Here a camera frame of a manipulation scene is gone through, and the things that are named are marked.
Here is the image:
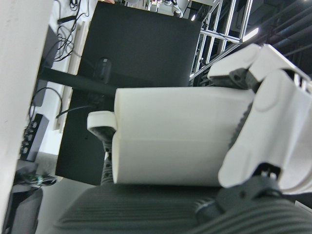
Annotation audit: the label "right robot hand grey white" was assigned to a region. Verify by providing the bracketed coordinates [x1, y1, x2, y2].
[57, 43, 312, 234]

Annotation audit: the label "white plastic cup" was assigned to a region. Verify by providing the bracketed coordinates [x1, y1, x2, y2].
[112, 86, 255, 188]

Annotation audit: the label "black computer tower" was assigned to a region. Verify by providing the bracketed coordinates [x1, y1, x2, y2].
[0, 187, 44, 234]

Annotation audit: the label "black power strip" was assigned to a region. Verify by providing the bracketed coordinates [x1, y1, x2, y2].
[19, 113, 51, 162]

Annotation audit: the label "black computer monitor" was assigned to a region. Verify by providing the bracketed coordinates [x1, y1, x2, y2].
[55, 1, 202, 186]

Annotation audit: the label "aluminium profile frame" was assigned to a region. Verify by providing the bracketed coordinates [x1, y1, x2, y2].
[189, 0, 259, 81]

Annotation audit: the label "tangled black cables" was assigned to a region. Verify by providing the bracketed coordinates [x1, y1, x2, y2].
[52, 0, 91, 62]

